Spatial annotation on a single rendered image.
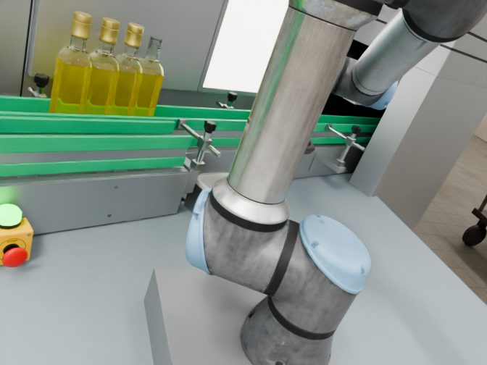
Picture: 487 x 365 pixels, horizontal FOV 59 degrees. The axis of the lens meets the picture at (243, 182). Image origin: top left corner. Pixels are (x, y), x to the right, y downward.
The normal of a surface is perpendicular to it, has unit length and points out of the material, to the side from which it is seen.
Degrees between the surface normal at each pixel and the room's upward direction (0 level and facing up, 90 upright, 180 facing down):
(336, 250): 7
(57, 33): 90
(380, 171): 90
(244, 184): 91
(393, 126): 90
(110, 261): 0
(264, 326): 74
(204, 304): 2
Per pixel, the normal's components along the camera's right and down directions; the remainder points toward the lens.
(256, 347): -0.62, -0.18
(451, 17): 0.04, 0.98
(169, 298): 0.31, -0.83
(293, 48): -0.59, 0.18
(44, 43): 0.62, 0.53
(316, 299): -0.17, 0.42
